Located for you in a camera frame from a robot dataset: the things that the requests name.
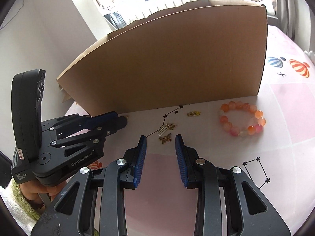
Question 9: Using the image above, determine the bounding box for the orange pink bead bracelet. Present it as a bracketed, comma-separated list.
[220, 101, 267, 138]

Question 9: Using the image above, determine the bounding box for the grey curtain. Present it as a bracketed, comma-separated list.
[273, 0, 303, 40]

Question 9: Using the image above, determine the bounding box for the metal balcony railing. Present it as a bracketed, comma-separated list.
[98, 0, 273, 29]

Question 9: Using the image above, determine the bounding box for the person's left hand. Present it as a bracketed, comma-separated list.
[18, 181, 67, 208]

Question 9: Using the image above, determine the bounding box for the brown cardboard box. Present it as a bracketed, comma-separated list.
[56, 0, 268, 117]

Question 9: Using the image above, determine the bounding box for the pink balloon print tablecloth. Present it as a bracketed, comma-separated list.
[64, 25, 315, 236]

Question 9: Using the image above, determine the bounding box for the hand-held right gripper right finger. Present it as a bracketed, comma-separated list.
[175, 134, 291, 236]

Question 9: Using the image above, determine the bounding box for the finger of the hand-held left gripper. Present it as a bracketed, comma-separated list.
[41, 111, 119, 138]
[50, 117, 128, 157]

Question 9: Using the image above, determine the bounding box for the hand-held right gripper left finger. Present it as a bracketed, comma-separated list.
[31, 135, 148, 236]

